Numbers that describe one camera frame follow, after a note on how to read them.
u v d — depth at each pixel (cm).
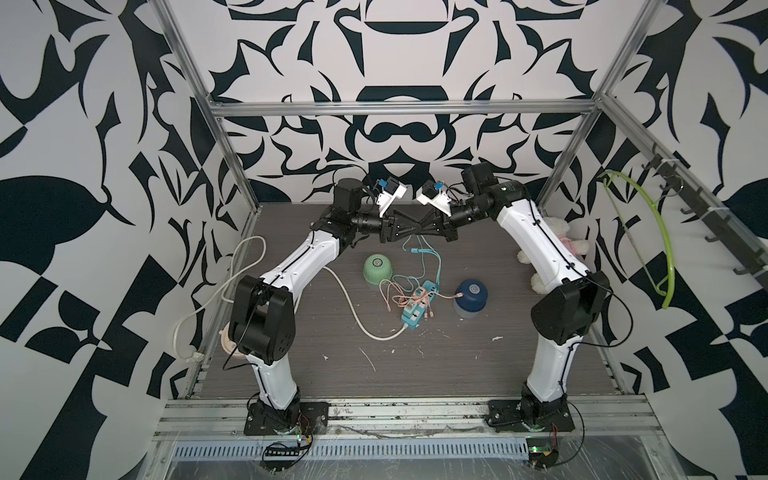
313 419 74
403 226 73
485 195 61
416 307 87
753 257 50
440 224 70
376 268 89
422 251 85
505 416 74
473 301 86
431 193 67
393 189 69
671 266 66
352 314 91
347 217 67
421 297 87
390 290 96
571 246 97
